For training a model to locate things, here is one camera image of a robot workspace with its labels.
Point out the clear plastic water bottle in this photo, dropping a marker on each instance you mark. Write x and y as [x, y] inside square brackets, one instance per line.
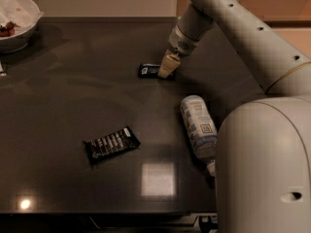
[201, 131]

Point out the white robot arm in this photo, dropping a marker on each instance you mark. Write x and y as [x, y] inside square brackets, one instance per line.
[263, 163]

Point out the black rxbar chocolate bar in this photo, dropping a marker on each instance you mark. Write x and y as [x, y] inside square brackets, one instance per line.
[111, 145]

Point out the red strawberries in bowl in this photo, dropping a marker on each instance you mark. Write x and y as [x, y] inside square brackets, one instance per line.
[8, 30]

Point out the blue rxbar blueberry bar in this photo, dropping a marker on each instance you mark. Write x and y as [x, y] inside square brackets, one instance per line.
[148, 71]

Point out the white bowl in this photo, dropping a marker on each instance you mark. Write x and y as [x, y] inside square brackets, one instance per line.
[18, 41]

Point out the white napkin in bowl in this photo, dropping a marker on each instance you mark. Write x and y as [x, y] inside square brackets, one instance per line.
[23, 13]

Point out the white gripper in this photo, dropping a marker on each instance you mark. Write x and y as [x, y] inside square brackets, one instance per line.
[181, 43]

